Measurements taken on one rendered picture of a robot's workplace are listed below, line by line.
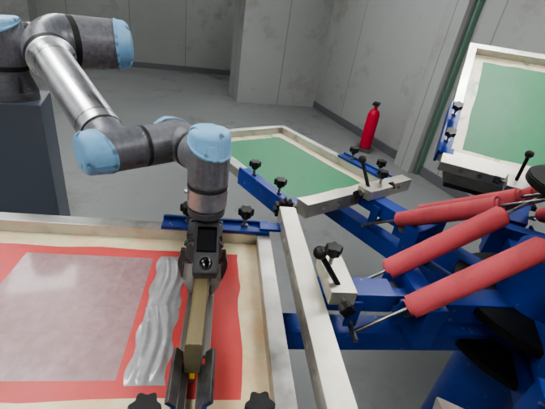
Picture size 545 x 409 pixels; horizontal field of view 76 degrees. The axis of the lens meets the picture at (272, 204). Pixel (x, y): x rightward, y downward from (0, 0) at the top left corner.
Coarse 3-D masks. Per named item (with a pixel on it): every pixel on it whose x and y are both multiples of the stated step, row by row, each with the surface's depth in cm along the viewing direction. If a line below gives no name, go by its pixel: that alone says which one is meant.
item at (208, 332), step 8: (208, 288) 78; (208, 296) 76; (208, 304) 74; (208, 312) 72; (184, 320) 69; (208, 320) 70; (184, 328) 67; (208, 328) 68; (184, 336) 66; (208, 336) 67; (184, 344) 64; (208, 344) 65
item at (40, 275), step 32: (0, 256) 83; (32, 256) 84; (64, 256) 86; (96, 256) 87; (128, 256) 89; (160, 256) 91; (0, 288) 75; (32, 288) 76; (64, 288) 77; (96, 288) 78; (128, 288) 80; (224, 288) 84
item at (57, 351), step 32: (0, 320) 68; (32, 320) 69; (64, 320) 70; (96, 320) 71; (128, 320) 72; (224, 320) 76; (0, 352) 62; (32, 352) 63; (64, 352) 64; (96, 352) 65; (128, 352) 66; (224, 352) 69; (0, 384) 57; (32, 384) 58; (64, 384) 59; (96, 384) 60; (192, 384) 62; (224, 384) 63
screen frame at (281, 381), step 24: (0, 216) 91; (24, 216) 92; (48, 216) 94; (240, 240) 100; (264, 240) 98; (264, 264) 89; (264, 288) 81; (264, 312) 75; (264, 336) 73; (288, 360) 65; (288, 384) 61; (288, 408) 57
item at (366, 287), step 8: (352, 280) 80; (360, 280) 80; (368, 280) 81; (376, 280) 81; (384, 280) 82; (320, 288) 77; (360, 288) 78; (368, 288) 78; (376, 288) 79; (384, 288) 79; (392, 288) 80; (360, 296) 76; (368, 296) 76; (376, 296) 77; (384, 296) 77; (392, 296) 77; (328, 304) 77; (368, 304) 78; (376, 304) 78; (384, 304) 78; (392, 304) 79
